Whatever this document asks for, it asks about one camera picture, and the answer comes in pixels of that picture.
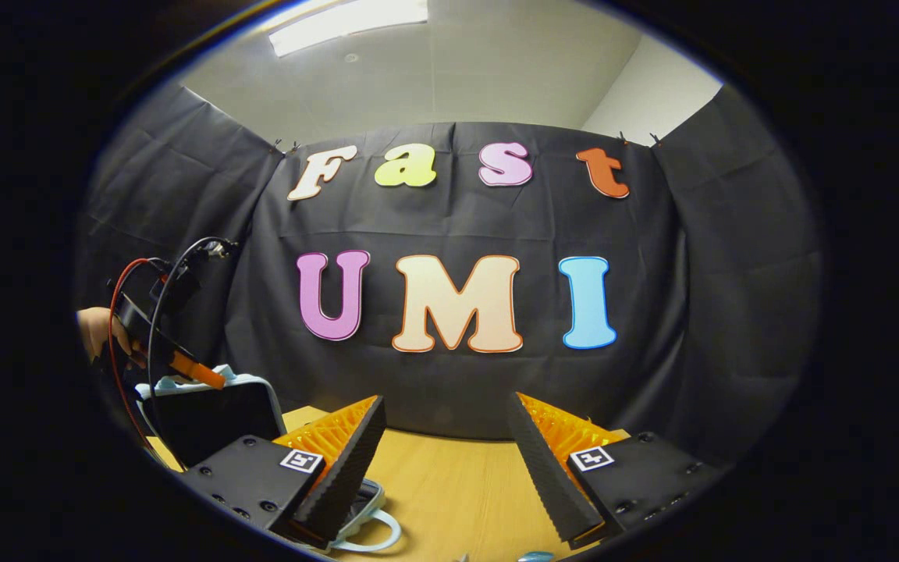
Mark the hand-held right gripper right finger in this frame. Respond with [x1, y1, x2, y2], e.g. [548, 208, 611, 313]
[507, 393, 731, 550]

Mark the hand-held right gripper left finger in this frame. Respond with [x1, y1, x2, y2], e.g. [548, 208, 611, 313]
[176, 396, 386, 550]

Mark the black backdrop cloth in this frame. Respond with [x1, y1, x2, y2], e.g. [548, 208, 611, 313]
[75, 82, 823, 469]

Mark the ceiling light panel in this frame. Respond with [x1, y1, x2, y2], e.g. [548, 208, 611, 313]
[268, 0, 428, 58]

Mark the black cable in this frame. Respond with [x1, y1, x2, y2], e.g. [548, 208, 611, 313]
[147, 237, 240, 469]

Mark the red cable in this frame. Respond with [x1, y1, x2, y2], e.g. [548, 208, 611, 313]
[108, 258, 152, 461]

